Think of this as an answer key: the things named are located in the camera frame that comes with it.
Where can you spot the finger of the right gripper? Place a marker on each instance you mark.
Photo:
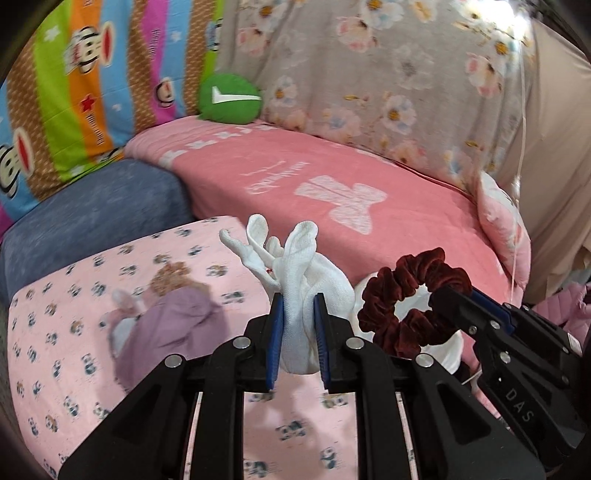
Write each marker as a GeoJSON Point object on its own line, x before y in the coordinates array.
{"type": "Point", "coordinates": [457, 306]}

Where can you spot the tan dotted scrunchie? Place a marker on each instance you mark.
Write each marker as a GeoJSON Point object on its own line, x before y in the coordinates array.
{"type": "Point", "coordinates": [173, 276]}

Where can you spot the white lined trash bin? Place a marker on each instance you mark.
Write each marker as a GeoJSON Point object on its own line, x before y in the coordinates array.
{"type": "Point", "coordinates": [413, 310]}

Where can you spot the dark red velvet scrunchie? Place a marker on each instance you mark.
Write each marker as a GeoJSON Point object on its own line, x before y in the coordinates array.
{"type": "Point", "coordinates": [391, 285]}

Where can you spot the pink white small pillow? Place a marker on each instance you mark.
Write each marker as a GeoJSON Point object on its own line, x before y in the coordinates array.
{"type": "Point", "coordinates": [502, 222]}

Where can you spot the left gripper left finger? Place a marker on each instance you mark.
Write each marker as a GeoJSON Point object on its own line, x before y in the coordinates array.
{"type": "Point", "coordinates": [185, 418]}

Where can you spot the pink fleece blanket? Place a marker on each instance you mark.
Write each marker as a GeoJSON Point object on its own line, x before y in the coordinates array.
{"type": "Point", "coordinates": [369, 211]}

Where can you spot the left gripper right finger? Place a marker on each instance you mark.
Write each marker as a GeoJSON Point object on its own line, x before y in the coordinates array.
{"type": "Point", "coordinates": [414, 420]}

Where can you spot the blue velvet cushion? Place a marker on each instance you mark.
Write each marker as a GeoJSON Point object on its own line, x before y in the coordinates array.
{"type": "Point", "coordinates": [121, 202]}

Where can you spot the colourful striped monkey quilt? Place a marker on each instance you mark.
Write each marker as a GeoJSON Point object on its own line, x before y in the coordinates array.
{"type": "Point", "coordinates": [94, 74]}

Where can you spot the grey floral blanket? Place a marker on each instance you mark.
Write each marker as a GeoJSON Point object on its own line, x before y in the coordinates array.
{"type": "Point", "coordinates": [439, 86]}

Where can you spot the beige curtain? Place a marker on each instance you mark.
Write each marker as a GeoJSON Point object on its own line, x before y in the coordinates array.
{"type": "Point", "coordinates": [552, 156]}

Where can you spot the purple cloth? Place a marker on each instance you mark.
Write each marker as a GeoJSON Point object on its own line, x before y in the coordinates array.
{"type": "Point", "coordinates": [185, 322]}

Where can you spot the green round check-mark pillow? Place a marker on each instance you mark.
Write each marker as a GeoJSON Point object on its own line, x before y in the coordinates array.
{"type": "Point", "coordinates": [228, 99]}

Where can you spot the pink panda print sheet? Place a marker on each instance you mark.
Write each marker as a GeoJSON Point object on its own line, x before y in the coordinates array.
{"type": "Point", "coordinates": [82, 337]}

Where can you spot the white sock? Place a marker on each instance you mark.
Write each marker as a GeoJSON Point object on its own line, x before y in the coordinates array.
{"type": "Point", "coordinates": [296, 270]}

